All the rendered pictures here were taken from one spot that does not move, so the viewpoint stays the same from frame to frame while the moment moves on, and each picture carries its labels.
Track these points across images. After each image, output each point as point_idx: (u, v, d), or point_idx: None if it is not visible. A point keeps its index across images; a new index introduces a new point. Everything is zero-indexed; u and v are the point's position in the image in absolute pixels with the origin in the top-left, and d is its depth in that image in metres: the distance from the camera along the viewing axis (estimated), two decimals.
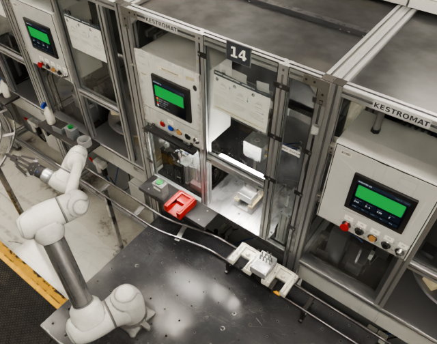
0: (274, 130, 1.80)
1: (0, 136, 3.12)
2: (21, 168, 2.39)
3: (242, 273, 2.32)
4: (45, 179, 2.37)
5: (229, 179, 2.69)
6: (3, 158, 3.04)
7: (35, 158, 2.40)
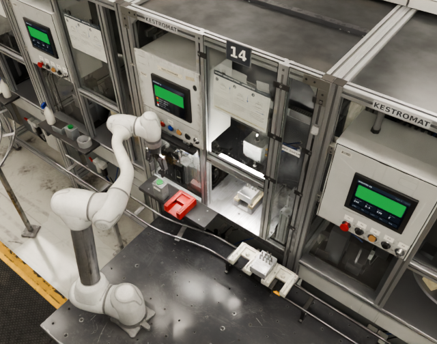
0: (274, 130, 1.80)
1: (0, 136, 3.12)
2: (162, 164, 2.34)
3: (242, 273, 2.32)
4: (150, 145, 2.23)
5: (229, 179, 2.69)
6: (3, 158, 3.04)
7: (145, 150, 2.35)
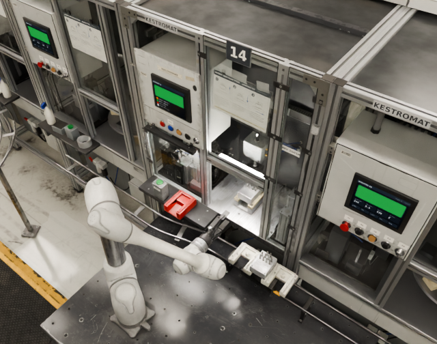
0: (274, 130, 1.80)
1: (0, 136, 3.12)
2: None
3: (242, 273, 2.32)
4: None
5: (229, 179, 2.69)
6: (3, 158, 3.04)
7: (207, 226, 2.23)
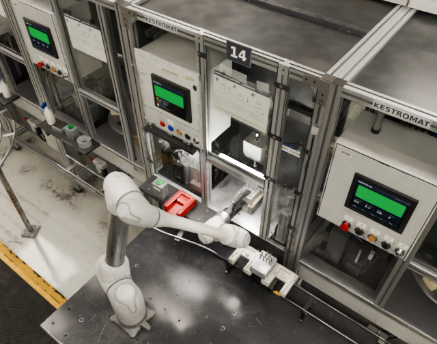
0: (274, 130, 1.80)
1: (0, 136, 3.12)
2: None
3: (242, 273, 2.32)
4: None
5: (229, 179, 2.69)
6: (3, 158, 3.04)
7: (231, 201, 2.34)
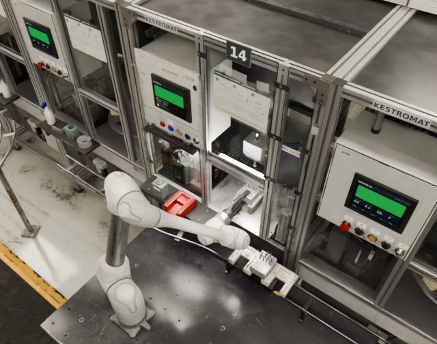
0: (274, 130, 1.80)
1: (0, 136, 3.12)
2: None
3: (242, 273, 2.32)
4: None
5: (229, 179, 2.69)
6: (3, 158, 3.04)
7: (231, 202, 2.34)
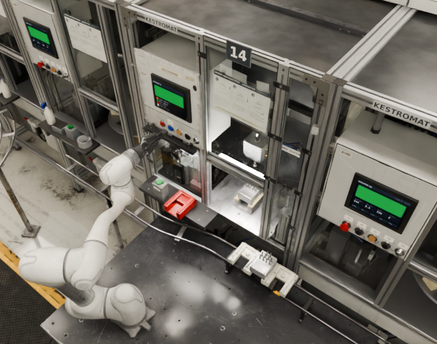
0: (274, 130, 1.80)
1: (0, 136, 3.12)
2: (151, 147, 2.19)
3: (242, 273, 2.32)
4: None
5: (229, 179, 2.69)
6: (3, 158, 3.04)
7: (142, 138, 2.11)
